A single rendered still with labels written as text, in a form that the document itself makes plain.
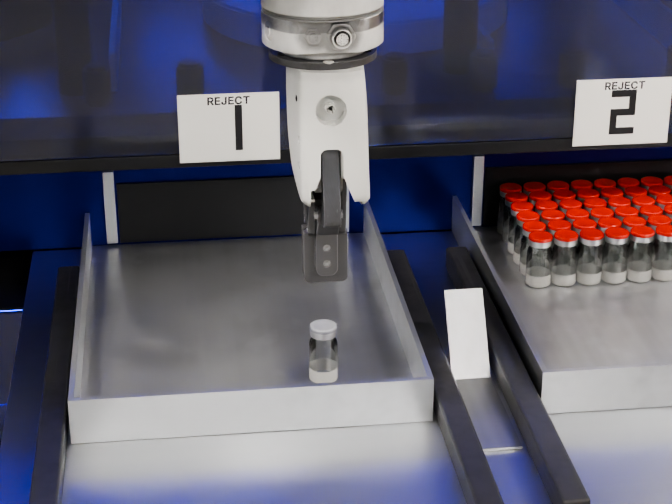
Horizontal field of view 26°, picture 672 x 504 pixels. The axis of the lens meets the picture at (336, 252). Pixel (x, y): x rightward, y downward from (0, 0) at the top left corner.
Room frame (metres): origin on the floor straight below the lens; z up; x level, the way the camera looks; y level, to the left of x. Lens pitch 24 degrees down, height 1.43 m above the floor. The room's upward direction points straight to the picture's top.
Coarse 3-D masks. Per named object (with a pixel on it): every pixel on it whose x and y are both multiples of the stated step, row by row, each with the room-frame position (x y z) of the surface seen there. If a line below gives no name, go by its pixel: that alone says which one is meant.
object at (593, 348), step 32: (480, 256) 1.14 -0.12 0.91; (512, 256) 1.20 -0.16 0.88; (512, 288) 1.13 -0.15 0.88; (544, 288) 1.13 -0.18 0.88; (576, 288) 1.13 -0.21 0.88; (608, 288) 1.13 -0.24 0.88; (640, 288) 1.13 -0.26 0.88; (512, 320) 1.02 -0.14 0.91; (544, 320) 1.07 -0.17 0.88; (576, 320) 1.07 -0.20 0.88; (608, 320) 1.07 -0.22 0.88; (640, 320) 1.07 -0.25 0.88; (544, 352) 1.02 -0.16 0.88; (576, 352) 1.02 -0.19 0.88; (608, 352) 1.02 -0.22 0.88; (640, 352) 1.02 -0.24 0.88; (544, 384) 0.92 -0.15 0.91; (576, 384) 0.93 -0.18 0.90; (608, 384) 0.93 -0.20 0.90; (640, 384) 0.93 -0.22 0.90
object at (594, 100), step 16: (592, 80) 1.19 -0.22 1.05; (608, 80) 1.19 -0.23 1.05; (624, 80) 1.20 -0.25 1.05; (640, 80) 1.20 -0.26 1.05; (656, 80) 1.20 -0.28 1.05; (576, 96) 1.19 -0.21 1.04; (592, 96) 1.19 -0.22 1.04; (608, 96) 1.19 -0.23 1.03; (640, 96) 1.20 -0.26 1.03; (656, 96) 1.20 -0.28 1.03; (576, 112) 1.19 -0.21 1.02; (592, 112) 1.19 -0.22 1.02; (608, 112) 1.19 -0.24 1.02; (640, 112) 1.20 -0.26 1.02; (656, 112) 1.20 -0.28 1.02; (576, 128) 1.19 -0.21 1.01; (592, 128) 1.19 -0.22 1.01; (608, 128) 1.19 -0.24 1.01; (640, 128) 1.20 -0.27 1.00; (656, 128) 1.20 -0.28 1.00; (576, 144) 1.19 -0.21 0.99; (592, 144) 1.19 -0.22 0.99; (608, 144) 1.19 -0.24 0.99
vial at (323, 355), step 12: (312, 336) 0.97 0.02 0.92; (324, 336) 0.96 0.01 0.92; (312, 348) 0.97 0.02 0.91; (324, 348) 0.96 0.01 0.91; (336, 348) 0.97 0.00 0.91; (312, 360) 0.97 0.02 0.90; (324, 360) 0.96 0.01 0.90; (336, 360) 0.97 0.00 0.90; (312, 372) 0.97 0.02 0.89; (324, 372) 0.96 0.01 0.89; (336, 372) 0.97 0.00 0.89
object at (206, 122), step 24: (192, 96) 1.15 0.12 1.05; (216, 96) 1.15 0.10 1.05; (240, 96) 1.16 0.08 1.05; (264, 96) 1.16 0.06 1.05; (192, 120) 1.15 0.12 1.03; (216, 120) 1.15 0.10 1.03; (264, 120) 1.16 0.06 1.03; (192, 144) 1.15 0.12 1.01; (216, 144) 1.15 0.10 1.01; (264, 144) 1.16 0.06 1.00
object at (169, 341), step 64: (128, 256) 1.20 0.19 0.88; (192, 256) 1.20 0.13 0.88; (256, 256) 1.20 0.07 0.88; (384, 256) 1.13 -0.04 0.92; (128, 320) 1.07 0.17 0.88; (192, 320) 1.07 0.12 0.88; (256, 320) 1.07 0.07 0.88; (384, 320) 1.07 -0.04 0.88; (128, 384) 0.96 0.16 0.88; (192, 384) 0.96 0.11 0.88; (256, 384) 0.96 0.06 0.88; (320, 384) 0.91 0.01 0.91; (384, 384) 0.91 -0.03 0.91
